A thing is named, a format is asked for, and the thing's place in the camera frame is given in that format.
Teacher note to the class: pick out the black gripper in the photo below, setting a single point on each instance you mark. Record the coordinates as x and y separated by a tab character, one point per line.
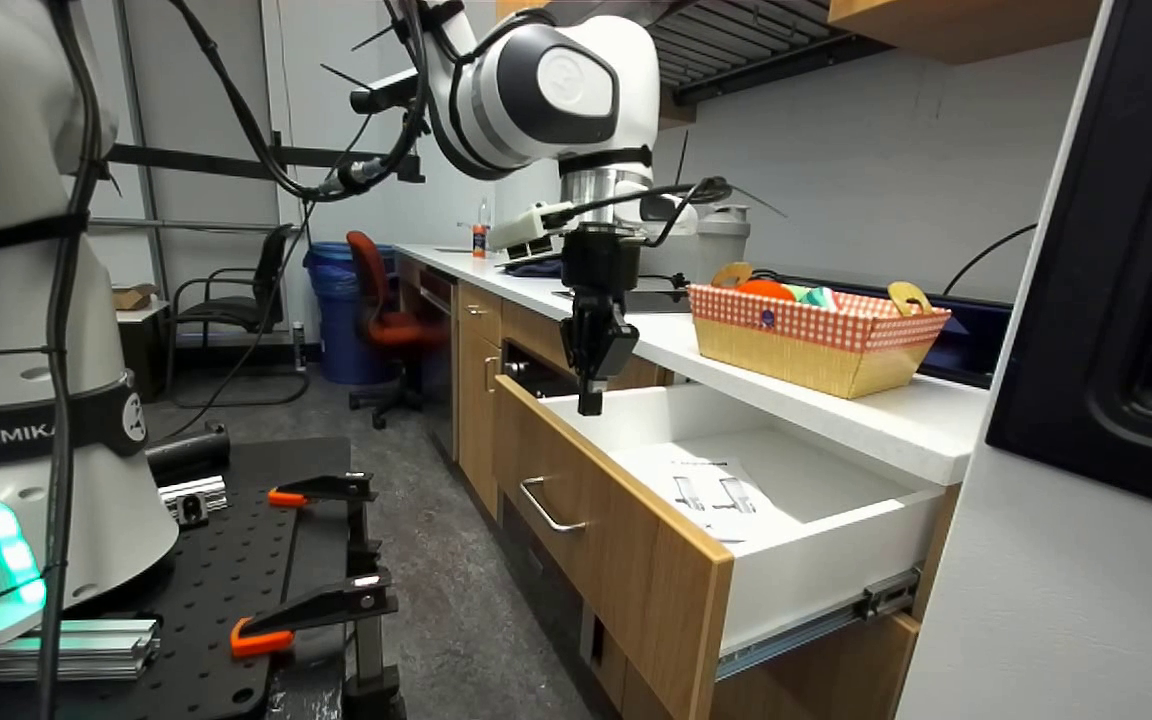
603	265

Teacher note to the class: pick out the white drawer wooden front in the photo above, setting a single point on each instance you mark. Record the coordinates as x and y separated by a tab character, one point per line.
630	560

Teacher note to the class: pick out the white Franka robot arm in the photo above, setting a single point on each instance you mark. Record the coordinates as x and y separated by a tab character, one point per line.
1	201

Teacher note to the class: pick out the orange plush toy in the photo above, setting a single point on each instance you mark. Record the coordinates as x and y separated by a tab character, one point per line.
765	290

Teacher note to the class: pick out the cardboard box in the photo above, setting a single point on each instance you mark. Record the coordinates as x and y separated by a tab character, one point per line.
136	303

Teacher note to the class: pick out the wooden base cabinet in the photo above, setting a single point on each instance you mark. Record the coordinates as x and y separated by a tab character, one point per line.
476	401

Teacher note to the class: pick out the white printed manual sheet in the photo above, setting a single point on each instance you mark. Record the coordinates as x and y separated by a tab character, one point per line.
729	502

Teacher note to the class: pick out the grey water jug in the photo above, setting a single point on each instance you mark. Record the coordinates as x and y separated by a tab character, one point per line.
726	239

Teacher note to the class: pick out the red checkered cardboard basket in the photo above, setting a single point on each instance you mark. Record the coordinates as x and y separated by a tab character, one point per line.
800	352

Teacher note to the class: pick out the red office chair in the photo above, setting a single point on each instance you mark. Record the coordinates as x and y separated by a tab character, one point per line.
390	323

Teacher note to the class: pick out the blue trash bin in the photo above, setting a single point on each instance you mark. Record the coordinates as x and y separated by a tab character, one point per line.
338	312

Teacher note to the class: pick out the small yellow object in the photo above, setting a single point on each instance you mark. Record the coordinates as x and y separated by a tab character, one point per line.
909	303

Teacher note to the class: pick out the black metal chair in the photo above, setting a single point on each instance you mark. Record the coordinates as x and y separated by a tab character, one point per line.
249	303

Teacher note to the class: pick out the black cooktop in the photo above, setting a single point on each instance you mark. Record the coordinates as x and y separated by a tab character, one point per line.
969	346

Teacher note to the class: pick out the stainless steel range hood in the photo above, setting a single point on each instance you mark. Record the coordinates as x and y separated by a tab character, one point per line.
762	41

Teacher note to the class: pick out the black block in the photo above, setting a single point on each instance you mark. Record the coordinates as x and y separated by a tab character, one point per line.
182	454

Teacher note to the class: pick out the silver metal block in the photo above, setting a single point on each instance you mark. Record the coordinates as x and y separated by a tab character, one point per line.
193	502

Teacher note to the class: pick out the black perforated table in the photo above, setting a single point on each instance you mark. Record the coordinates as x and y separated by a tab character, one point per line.
202	587

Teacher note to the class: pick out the black boom bar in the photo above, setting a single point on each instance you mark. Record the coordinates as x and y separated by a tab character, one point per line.
202	161

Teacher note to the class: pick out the wooden upper cabinet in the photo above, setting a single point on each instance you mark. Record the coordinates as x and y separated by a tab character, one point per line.
948	21

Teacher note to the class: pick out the aluminium extrusion bar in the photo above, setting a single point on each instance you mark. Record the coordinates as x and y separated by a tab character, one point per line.
57	649

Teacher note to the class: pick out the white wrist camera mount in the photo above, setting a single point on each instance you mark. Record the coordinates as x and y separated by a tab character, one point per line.
537	239

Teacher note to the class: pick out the black stereo camera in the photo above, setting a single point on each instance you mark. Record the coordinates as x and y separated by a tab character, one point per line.
382	93

